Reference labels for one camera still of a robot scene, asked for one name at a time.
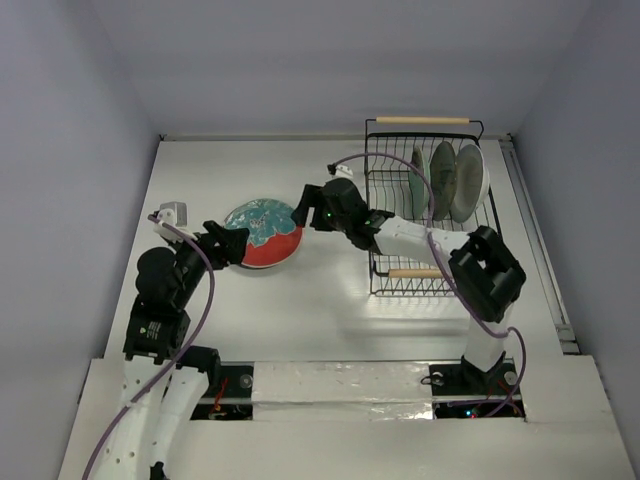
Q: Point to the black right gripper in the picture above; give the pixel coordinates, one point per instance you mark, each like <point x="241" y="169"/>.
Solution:
<point x="316" y="203"/>

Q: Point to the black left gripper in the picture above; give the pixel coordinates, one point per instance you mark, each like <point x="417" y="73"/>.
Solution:
<point x="230" y="246"/>

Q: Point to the red and teal plate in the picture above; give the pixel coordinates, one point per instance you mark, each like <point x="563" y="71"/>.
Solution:
<point x="273" y="234"/>

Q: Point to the light green flower plate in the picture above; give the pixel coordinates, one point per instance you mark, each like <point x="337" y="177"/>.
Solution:
<point x="417" y="187"/>

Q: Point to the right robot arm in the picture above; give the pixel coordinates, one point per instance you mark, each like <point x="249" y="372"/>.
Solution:
<point x="479" y="268"/>

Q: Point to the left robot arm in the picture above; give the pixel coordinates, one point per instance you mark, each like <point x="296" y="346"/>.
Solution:
<point x="168" y="371"/>

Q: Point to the grey-green mottled plate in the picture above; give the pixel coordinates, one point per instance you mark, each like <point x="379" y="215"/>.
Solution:
<point x="443" y="179"/>

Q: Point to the white deep plate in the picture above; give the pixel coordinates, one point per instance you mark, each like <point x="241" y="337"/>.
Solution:
<point x="473" y="182"/>

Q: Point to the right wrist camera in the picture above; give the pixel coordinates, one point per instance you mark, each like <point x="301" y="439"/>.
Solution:
<point x="340" y="171"/>

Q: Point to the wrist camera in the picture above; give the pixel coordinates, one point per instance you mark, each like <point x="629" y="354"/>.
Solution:
<point x="172" y="215"/>
<point x="340" y="171"/>

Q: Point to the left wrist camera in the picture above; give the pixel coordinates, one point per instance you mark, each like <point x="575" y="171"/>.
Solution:
<point x="172" y="215"/>

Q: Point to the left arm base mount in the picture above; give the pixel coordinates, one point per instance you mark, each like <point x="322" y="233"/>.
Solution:
<point x="231" y="398"/>

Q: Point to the metal side rail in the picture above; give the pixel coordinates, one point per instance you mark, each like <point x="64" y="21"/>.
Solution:
<point x="565" y="332"/>

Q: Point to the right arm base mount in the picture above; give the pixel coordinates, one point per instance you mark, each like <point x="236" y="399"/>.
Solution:
<point x="454" y="397"/>

